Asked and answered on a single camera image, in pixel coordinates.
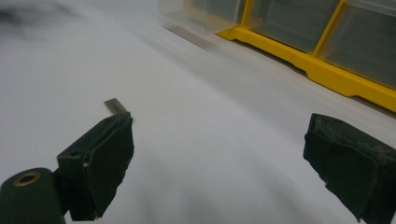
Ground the small flat metal strip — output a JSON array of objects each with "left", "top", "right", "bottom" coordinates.
[{"left": 104, "top": 97, "right": 129, "bottom": 116}]

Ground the yellow drawer cabinet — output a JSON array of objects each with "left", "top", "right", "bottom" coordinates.
[{"left": 183, "top": 0, "right": 396, "bottom": 114}]

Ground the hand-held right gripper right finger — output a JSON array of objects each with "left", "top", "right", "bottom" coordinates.
[{"left": 303, "top": 113, "right": 396, "bottom": 224}]

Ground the clear plastic drawer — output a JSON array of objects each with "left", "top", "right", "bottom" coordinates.
[
  {"left": 158, "top": 0, "right": 247, "bottom": 32},
  {"left": 318, "top": 0, "right": 396, "bottom": 90},
  {"left": 248, "top": 0, "right": 342, "bottom": 54}
]

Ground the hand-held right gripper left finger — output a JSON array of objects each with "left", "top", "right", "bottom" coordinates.
[{"left": 52, "top": 111, "right": 135, "bottom": 222}]

